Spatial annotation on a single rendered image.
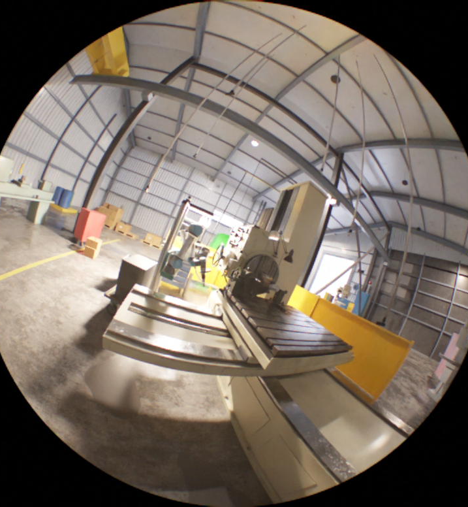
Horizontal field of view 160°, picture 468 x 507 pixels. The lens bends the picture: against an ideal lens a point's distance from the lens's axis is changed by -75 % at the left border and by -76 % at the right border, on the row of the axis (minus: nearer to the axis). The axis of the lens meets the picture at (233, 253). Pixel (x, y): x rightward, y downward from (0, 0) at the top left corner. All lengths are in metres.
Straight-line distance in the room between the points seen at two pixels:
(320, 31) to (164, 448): 8.27
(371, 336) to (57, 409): 4.01
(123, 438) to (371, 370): 3.38
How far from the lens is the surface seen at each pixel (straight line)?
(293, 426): 1.31
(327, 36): 6.88
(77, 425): 1.57
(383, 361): 3.39
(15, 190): 5.34
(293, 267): 2.77
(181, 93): 6.64
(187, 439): 1.61
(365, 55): 6.90
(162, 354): 1.12
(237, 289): 1.88
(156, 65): 11.19
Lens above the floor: 1.46
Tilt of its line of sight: 1 degrees down
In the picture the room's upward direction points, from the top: 23 degrees clockwise
